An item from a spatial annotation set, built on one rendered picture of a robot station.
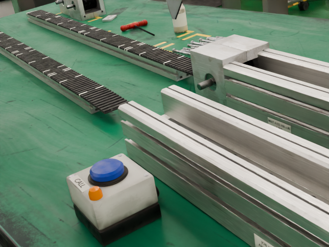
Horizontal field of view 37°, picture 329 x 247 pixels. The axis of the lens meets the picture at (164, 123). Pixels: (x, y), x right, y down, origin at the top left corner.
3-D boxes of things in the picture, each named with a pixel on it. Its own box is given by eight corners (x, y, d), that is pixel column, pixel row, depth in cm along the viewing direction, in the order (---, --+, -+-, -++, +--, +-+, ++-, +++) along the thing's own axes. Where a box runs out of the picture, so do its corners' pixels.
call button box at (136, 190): (76, 216, 62) (63, 174, 59) (141, 185, 66) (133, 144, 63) (103, 248, 55) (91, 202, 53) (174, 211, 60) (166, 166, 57)
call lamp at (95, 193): (87, 196, 54) (84, 187, 54) (99, 191, 55) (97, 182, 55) (92, 202, 53) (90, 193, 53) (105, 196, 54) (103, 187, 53)
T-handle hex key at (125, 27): (120, 31, 142) (118, 25, 141) (146, 24, 144) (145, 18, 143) (140, 42, 128) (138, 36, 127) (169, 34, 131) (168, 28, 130)
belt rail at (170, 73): (28, 21, 175) (25, 12, 174) (38, 18, 177) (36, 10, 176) (176, 81, 99) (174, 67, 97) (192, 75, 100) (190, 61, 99)
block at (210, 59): (185, 105, 88) (177, 54, 84) (239, 83, 93) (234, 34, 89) (216, 119, 80) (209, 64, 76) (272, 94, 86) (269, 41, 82)
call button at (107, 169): (87, 180, 59) (83, 165, 58) (116, 167, 61) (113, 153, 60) (101, 193, 56) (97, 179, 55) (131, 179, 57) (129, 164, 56)
